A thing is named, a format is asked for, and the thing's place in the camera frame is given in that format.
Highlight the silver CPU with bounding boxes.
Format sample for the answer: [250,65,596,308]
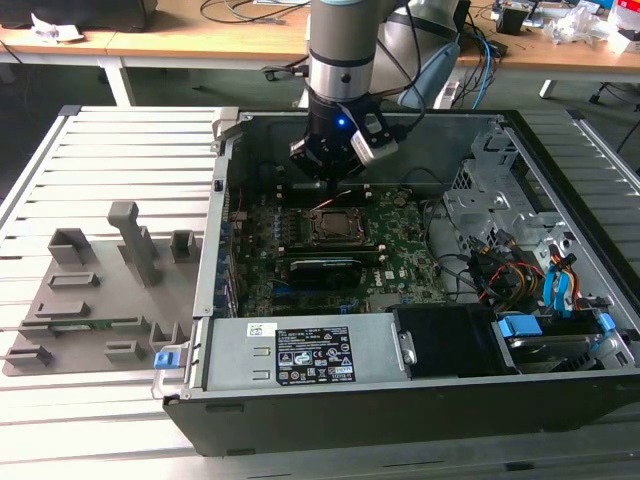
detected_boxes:
[322,214,355,236]

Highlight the metal socket cover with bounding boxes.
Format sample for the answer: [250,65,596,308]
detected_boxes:
[308,207,369,246]

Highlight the CPU socket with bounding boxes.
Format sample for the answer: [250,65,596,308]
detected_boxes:
[307,206,370,247]

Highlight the black RAM slot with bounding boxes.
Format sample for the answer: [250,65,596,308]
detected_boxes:
[275,182,372,194]
[282,253,388,266]
[280,248,387,258]
[275,191,372,202]
[279,242,387,252]

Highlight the black graphics card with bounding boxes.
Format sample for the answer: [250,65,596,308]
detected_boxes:
[287,255,365,292]

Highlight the green motherboard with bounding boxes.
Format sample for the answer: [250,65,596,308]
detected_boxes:
[222,192,451,319]

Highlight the white power strip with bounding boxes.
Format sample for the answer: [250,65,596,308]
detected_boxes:
[433,79,462,110]

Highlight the wooden office desk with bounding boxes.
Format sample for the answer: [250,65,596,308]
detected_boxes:
[97,7,640,109]
[0,24,136,107]

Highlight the grey chipset heatsink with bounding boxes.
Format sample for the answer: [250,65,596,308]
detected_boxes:
[368,293,402,315]

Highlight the silver metal drive cage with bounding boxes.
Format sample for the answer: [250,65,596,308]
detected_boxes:
[442,117,584,261]

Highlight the tall black box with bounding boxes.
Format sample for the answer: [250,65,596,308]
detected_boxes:
[449,0,472,39]

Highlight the grey power supply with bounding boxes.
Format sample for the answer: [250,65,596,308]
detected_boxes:
[189,313,419,399]

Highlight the black plastic shroud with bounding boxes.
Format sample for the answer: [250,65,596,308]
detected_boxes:
[391,303,504,380]

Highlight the small black box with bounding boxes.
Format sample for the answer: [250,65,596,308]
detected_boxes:
[499,5,531,36]

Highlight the blue disk carrier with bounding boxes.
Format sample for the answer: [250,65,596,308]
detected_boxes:
[497,310,621,351]

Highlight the large black device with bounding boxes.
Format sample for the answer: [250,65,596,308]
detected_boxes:
[0,0,157,32]

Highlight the grey parts rack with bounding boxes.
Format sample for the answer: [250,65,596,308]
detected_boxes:
[2,199,206,379]

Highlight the clear plastic bags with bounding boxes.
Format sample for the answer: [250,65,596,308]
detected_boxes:
[544,4,614,47]

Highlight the black PC case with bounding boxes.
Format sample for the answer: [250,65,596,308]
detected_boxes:
[152,107,640,459]

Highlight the green RAM stick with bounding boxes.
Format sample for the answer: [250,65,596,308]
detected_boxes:
[47,321,116,334]

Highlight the crumpled white paper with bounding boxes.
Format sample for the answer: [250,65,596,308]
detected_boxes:
[28,12,85,42]

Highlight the silver hard disk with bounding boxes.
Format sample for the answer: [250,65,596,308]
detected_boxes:
[507,333,601,375]

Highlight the red white carton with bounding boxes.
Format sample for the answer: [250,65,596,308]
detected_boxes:
[607,0,640,55]

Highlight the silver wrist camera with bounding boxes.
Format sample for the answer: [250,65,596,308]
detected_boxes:
[349,113,400,167]

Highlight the orange yellow power wires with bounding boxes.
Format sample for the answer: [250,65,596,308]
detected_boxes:
[484,260,549,304]

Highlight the blue data wire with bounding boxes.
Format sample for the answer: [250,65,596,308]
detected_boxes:
[555,253,579,321]
[543,262,560,316]

